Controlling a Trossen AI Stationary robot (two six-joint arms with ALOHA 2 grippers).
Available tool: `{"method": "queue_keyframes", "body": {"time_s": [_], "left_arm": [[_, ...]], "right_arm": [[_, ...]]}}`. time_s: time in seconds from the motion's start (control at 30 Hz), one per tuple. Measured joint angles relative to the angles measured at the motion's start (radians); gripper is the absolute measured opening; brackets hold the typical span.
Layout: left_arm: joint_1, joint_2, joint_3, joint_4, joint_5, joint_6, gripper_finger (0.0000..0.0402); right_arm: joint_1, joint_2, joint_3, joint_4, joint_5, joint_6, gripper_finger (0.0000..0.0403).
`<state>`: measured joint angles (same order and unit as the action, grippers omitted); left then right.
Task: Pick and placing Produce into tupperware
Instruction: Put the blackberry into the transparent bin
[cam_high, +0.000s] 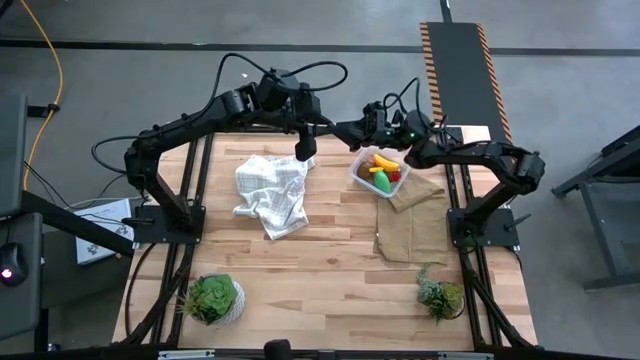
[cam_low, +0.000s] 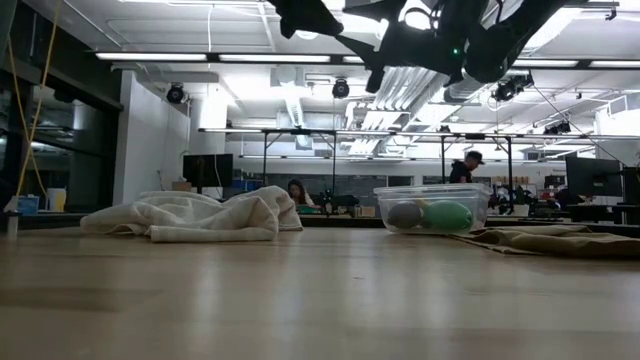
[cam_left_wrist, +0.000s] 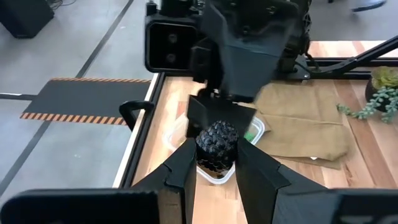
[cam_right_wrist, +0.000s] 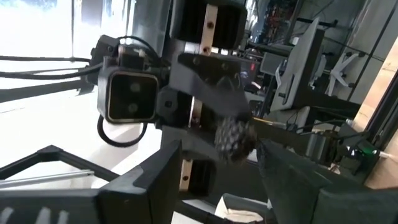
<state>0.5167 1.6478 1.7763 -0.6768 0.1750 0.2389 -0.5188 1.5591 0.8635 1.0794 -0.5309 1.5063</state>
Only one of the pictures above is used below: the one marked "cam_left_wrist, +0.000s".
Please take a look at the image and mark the trailing plant in dark pot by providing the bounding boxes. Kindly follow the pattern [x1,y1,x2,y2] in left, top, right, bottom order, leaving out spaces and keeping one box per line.
[336,65,398,124]

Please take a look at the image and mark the black floor box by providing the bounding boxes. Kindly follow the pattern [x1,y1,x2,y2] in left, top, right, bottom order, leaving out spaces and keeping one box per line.
[0,0,55,39]

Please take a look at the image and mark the black toy blackberry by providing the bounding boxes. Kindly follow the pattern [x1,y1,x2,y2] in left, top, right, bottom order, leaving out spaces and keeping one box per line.
[195,119,240,174]

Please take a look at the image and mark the clear plastic tupperware container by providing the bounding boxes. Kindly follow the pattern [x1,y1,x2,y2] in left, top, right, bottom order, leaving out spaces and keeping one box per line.
[164,114,266,185]

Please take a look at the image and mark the tan folded cloth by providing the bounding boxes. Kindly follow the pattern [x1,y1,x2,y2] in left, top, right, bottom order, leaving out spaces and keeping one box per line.
[239,81,352,170]

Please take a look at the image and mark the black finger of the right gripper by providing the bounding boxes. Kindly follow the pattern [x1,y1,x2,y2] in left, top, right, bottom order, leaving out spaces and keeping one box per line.
[186,95,257,138]

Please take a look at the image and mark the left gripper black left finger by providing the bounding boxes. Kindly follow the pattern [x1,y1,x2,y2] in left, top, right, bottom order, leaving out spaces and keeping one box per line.
[0,138,198,224]

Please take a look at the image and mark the black floor mat striped edges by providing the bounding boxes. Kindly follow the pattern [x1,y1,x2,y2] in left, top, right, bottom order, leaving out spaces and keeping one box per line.
[19,77,152,126]

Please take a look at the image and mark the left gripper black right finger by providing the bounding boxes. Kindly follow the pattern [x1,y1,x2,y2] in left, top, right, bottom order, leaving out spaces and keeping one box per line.
[234,138,398,224]

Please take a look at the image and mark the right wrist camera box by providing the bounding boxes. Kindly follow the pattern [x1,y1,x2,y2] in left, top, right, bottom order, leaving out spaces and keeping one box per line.
[144,12,200,74]

